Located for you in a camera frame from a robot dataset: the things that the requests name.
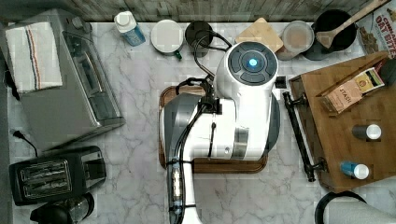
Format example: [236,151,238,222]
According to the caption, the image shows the cereal box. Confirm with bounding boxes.
[358,0,396,59]

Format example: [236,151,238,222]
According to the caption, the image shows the silver toaster oven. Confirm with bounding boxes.
[1,8,125,150]

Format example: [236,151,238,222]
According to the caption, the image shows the black paper towel holder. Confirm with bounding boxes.
[315,191,366,224]

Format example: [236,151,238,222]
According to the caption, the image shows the white blue bottle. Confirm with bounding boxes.
[114,11,146,47]

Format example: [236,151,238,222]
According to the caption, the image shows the white striped towel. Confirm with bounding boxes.
[6,22,63,93]

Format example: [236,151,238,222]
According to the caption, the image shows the black utensil holder pot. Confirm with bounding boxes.
[303,8,359,62]

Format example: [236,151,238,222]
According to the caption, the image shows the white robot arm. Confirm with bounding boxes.
[160,41,280,224]

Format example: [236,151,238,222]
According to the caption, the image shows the yellow green tea packets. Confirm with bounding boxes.
[354,67,385,93]

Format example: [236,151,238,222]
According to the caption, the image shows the wooden spoon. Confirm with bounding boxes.
[316,0,390,49]

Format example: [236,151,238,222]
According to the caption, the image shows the brown tea bag packets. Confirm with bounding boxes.
[320,79,362,114]

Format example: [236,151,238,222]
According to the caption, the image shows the dark grey metal cup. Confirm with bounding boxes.
[185,21,213,58]

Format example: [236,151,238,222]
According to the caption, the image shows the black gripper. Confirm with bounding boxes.
[175,77,224,115]

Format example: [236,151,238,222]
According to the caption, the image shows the black power plug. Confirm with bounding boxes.
[12,131,38,157]

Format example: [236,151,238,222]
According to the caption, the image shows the black toaster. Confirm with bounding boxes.
[8,146,106,206]

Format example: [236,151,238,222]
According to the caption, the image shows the black tea packets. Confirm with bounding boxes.
[379,59,396,86]

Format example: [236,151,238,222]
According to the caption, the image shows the white lidded green canister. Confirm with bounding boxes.
[150,20,184,60]

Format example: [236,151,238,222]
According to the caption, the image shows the dark grey spice can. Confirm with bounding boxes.
[352,124,382,140]

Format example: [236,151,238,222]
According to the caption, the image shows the black coffee grinder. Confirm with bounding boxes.
[30,192,94,224]

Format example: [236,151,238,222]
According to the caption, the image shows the paper towel roll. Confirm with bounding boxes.
[323,201,396,224]

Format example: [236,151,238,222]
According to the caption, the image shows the black drawer handle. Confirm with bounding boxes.
[282,91,327,182]

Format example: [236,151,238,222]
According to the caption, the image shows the wooden tray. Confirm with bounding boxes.
[158,86,268,174]

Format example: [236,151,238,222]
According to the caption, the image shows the teal canister bamboo lid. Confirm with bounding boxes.
[235,18,283,52]

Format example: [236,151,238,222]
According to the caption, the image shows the wooden tea bag organizer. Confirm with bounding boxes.
[315,54,389,117]

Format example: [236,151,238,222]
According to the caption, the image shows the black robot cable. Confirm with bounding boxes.
[192,29,233,78]

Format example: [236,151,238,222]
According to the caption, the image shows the blue spice can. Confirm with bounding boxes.
[340,161,370,180]

